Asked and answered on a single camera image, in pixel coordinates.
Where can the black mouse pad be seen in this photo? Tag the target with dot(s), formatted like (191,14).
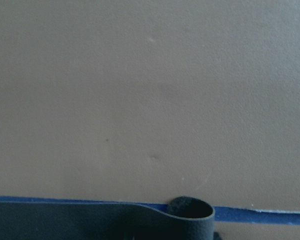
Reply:
(184,218)

